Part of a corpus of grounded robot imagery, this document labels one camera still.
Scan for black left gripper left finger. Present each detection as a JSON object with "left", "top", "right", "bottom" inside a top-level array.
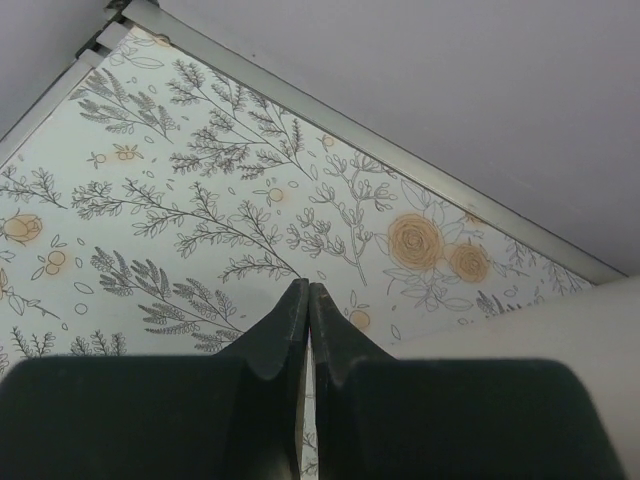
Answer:
[{"left": 1, "top": 280, "right": 309, "bottom": 479}]

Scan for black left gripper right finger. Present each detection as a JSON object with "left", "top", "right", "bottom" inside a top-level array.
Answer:
[{"left": 309, "top": 283, "right": 625, "bottom": 479}]

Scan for floral patterned table mat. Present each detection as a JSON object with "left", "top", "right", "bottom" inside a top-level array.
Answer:
[{"left": 1, "top": 29, "right": 589, "bottom": 479}]

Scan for white stacked drawer unit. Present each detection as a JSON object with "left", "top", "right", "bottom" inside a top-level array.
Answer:
[{"left": 386, "top": 277, "right": 639, "bottom": 479}]

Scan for aluminium table edge rail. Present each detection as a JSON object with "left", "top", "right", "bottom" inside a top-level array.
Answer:
[{"left": 0, "top": 0, "right": 625, "bottom": 286}]

